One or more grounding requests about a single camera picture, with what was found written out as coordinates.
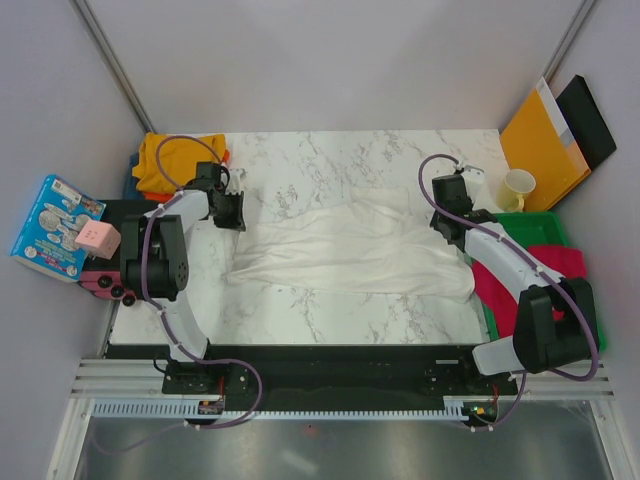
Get white t shirt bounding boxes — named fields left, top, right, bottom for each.
left=226, top=188, right=475, bottom=303

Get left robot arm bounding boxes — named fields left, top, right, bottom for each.
left=119, top=163, right=246, bottom=393

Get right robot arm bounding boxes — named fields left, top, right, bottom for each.
left=427, top=173, right=600, bottom=394

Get mustard yellow folded shirt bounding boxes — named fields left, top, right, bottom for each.
left=133, top=133, right=229, bottom=195

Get green plastic tray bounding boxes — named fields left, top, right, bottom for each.
left=467, top=210, right=608, bottom=352

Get yellow mug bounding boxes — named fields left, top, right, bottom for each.
left=496, top=169, right=536, bottom=213

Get blue folded shirt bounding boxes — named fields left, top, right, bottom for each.
left=122, top=153, right=145, bottom=200

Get magenta t shirt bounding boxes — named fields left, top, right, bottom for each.
left=472, top=245, right=587, bottom=340

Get black and pink case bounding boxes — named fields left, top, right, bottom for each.
left=78, top=200, right=156, bottom=307

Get orange envelope folder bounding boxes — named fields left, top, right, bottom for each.
left=500, top=79, right=591, bottom=212

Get pink cube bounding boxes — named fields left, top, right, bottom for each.
left=74, top=220, right=121, bottom=260

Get blue printed box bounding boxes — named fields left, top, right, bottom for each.
left=10, top=175, right=106, bottom=283

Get black flat box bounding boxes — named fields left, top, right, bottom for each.
left=556, top=75, right=617, bottom=170

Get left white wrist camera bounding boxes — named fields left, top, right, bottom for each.
left=226, top=168, right=247, bottom=194

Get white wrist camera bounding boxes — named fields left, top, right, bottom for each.
left=455, top=164, right=486, bottom=203
left=226, top=168, right=247, bottom=194

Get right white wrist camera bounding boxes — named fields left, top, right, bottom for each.
left=455, top=164, right=486, bottom=203

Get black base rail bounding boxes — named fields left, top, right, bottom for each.
left=104, top=341, right=521, bottom=414

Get white cable duct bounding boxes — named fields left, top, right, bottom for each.
left=91, top=399, right=495, bottom=421

